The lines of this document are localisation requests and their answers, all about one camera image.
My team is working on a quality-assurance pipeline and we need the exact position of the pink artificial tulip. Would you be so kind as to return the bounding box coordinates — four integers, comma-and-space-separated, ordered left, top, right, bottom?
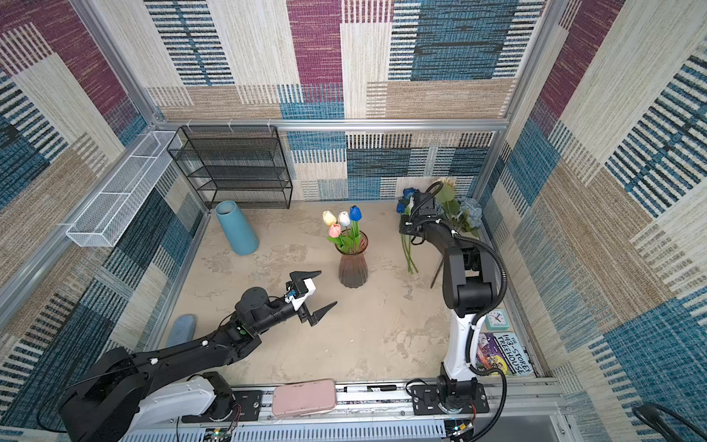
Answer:
328, 223, 350, 253

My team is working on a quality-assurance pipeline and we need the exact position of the dark blue artificial tulip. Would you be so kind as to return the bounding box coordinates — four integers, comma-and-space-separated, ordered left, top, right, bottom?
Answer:
349, 206, 362, 252

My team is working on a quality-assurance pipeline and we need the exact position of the red glass vase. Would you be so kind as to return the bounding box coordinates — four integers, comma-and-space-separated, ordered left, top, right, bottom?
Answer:
334, 228, 369, 288

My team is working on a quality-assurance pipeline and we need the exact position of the yellow artificial tulip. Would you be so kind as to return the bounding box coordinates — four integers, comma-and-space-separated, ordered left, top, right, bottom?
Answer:
322, 211, 338, 227

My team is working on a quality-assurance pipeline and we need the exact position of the white artificial tulip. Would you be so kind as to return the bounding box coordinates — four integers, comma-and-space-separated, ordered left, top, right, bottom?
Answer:
338, 211, 352, 228

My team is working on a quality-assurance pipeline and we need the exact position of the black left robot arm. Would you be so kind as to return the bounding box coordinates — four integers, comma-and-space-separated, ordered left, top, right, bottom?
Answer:
58, 271, 332, 441

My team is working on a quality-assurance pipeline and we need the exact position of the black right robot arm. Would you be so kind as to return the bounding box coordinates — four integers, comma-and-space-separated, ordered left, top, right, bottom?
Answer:
397, 182, 507, 414

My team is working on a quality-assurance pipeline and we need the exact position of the teal ceramic vase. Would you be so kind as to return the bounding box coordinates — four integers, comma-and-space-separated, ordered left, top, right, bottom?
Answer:
215, 201, 260, 256

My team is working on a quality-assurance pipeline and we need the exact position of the dusty blue rose bunch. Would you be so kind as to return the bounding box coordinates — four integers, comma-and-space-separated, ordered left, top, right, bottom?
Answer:
437, 197, 482, 237

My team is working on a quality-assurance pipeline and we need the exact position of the pink pencil case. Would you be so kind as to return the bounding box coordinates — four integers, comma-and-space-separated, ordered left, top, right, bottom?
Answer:
272, 379, 337, 418

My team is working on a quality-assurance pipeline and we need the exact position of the grey blue oval object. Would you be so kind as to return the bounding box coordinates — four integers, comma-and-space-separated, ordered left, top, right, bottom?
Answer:
166, 314, 197, 347

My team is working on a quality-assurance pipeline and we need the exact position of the small teal alarm clock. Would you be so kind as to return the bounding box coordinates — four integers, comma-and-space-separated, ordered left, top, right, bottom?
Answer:
485, 309, 512, 332

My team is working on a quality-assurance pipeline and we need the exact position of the treehouse paperback book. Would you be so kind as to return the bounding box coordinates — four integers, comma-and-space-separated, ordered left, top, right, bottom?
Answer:
476, 333, 534, 377

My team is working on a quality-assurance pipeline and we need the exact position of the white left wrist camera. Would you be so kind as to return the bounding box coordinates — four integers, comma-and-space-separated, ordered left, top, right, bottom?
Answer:
285, 279, 316, 311

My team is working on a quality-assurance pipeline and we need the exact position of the black wire shelf rack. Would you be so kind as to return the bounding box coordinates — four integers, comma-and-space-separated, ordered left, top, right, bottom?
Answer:
167, 125, 293, 209

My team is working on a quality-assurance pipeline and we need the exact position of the white wire mesh basket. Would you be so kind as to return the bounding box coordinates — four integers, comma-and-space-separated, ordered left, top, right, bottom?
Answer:
66, 131, 176, 248

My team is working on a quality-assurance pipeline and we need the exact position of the black cable bottom right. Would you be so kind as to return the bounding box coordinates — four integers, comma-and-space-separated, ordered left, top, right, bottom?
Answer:
632, 401, 707, 442

